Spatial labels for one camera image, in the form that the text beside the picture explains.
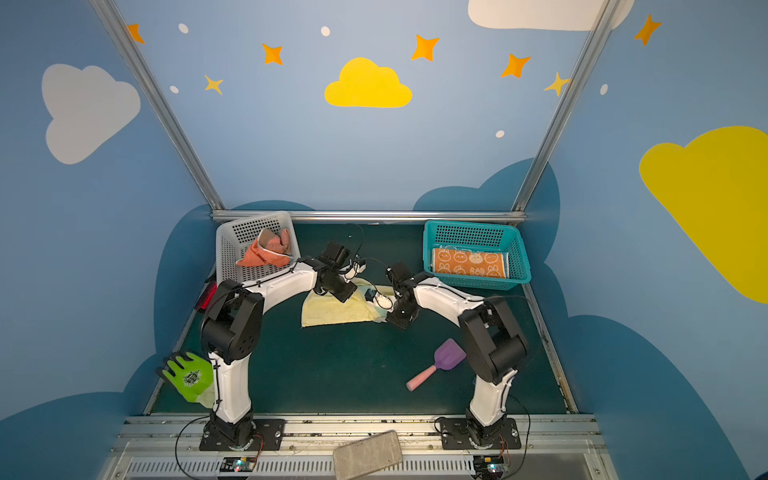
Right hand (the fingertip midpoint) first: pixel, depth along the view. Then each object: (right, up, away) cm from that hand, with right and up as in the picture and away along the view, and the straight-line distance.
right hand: (397, 314), depth 93 cm
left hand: (-15, +7, +5) cm, 17 cm away
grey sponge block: (-8, -29, -24) cm, 38 cm away
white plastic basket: (-61, +25, +18) cm, 69 cm away
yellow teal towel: (-24, +1, +5) cm, 24 cm away
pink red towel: (-45, +21, +11) cm, 51 cm away
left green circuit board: (-39, -32, -22) cm, 55 cm away
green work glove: (-58, -15, -11) cm, 61 cm away
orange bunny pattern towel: (+28, +16, +15) cm, 35 cm away
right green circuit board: (+21, -33, -22) cm, 45 cm away
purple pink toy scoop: (+14, -12, -5) cm, 19 cm away
